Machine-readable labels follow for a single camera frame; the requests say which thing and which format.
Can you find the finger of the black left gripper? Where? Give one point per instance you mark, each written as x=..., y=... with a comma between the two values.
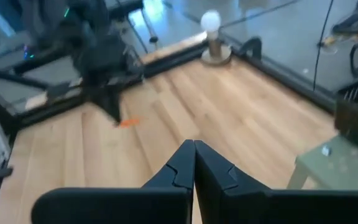
x=115, y=105
x=102, y=104

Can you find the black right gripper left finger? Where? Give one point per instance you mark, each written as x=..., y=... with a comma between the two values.
x=120, y=208

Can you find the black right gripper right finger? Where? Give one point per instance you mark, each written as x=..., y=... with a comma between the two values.
x=275, y=208

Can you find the orange rubber band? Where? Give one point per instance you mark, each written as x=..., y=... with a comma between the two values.
x=129, y=122

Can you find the black plastic mesh basket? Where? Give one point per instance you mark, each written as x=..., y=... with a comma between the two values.
x=353, y=124

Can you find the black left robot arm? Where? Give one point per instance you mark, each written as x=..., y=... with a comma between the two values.
x=57, y=28

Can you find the black knob on thin stand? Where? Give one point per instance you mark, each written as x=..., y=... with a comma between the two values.
x=153, y=39

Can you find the green perforated metal shelf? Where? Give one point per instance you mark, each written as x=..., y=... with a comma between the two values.
x=337, y=165

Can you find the white bulb table lamp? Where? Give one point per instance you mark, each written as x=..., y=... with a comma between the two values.
x=210, y=21

